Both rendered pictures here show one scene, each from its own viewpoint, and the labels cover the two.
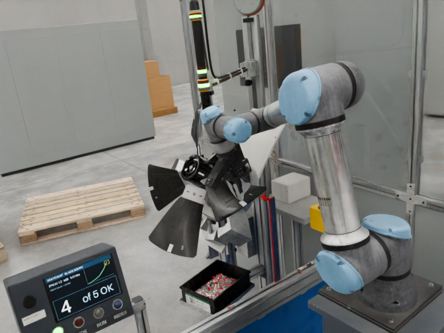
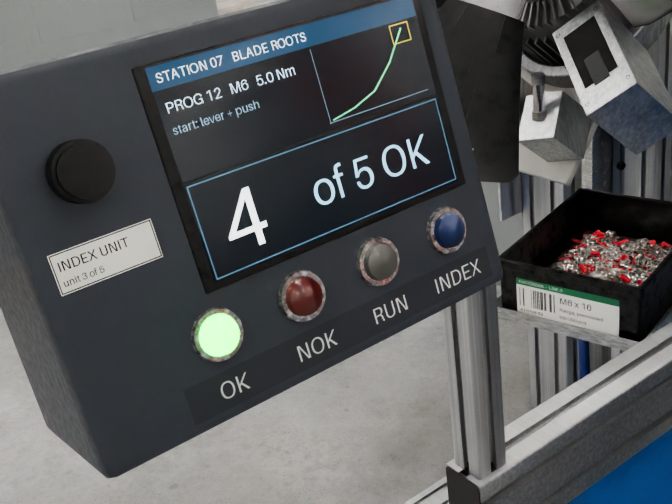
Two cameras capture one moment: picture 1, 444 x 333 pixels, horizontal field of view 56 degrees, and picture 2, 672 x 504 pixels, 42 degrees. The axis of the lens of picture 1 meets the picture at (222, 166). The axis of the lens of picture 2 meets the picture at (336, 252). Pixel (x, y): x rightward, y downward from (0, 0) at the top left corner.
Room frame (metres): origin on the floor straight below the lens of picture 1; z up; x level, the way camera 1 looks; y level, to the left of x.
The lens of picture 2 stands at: (0.47, 0.36, 1.33)
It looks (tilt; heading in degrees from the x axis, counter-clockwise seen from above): 26 degrees down; 1
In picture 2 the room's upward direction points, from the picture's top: 8 degrees counter-clockwise
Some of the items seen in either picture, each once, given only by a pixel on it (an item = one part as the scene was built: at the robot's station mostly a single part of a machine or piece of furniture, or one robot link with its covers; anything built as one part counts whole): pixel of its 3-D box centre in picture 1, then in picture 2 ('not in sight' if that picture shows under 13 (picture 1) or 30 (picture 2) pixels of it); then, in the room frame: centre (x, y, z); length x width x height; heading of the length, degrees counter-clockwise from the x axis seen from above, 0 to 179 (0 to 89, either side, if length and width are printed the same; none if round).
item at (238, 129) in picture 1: (236, 127); not in sight; (1.29, -0.06, 1.45); 0.11 x 0.11 x 0.08; 31
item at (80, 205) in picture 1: (83, 207); not in sight; (4.28, 1.55, 0.07); 1.20 x 1.00 x 0.15; 107
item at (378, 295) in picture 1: (386, 279); not in sight; (0.97, -0.41, 1.07); 0.15 x 0.15 x 0.10
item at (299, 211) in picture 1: (295, 204); not in sight; (2.01, -0.36, 0.85); 0.36 x 0.24 x 0.03; 33
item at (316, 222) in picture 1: (333, 215); not in sight; (1.48, -0.41, 1.02); 0.16 x 0.10 x 0.11; 123
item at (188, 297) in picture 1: (216, 286); (607, 260); (1.36, 0.07, 0.85); 0.22 x 0.17 x 0.07; 139
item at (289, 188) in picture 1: (289, 186); not in sight; (2.09, -0.34, 0.92); 0.17 x 0.16 x 0.11; 123
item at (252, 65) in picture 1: (249, 68); not in sight; (2.20, -0.19, 1.54); 0.10 x 0.07 x 0.09; 158
